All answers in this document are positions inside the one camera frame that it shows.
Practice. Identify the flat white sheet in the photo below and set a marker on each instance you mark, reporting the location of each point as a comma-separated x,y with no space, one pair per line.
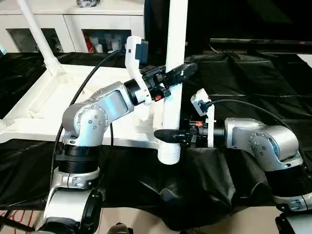
306,61

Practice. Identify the patterned bowl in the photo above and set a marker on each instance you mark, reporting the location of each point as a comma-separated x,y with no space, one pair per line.
87,2

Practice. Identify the black work mat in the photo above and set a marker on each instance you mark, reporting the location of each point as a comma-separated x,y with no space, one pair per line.
243,85

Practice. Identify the long black bar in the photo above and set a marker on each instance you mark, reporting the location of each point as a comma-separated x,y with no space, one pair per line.
256,45

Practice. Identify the light blue strip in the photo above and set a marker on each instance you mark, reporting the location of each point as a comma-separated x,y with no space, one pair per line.
3,50

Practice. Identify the dark blue upright post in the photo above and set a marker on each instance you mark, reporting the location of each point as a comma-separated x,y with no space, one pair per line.
147,26

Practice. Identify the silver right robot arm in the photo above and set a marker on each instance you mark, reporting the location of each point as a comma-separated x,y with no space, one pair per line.
263,141

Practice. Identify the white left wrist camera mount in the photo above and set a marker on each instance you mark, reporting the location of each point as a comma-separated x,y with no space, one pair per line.
132,61

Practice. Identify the red packet behind glass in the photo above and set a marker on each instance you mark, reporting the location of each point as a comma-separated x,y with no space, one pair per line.
89,44

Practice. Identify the white bottle behind glass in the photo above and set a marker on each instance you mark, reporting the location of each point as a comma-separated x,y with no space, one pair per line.
98,48

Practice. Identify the white plastic table top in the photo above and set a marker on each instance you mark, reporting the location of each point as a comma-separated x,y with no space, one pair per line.
48,97

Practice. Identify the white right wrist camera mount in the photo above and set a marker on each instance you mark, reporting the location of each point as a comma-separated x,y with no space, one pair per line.
207,107

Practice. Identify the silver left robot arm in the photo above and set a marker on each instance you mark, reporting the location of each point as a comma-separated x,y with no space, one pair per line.
92,117

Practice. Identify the white glass-door cabinet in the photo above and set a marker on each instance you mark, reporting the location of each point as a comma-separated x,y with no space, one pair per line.
73,19

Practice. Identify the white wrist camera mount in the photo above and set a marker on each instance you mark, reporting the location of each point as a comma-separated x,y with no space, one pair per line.
132,61
207,107

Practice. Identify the dark robot foot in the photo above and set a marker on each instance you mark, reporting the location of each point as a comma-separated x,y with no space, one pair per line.
119,229

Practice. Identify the white plastic table leg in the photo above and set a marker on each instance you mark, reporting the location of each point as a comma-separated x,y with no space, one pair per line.
39,36
175,36

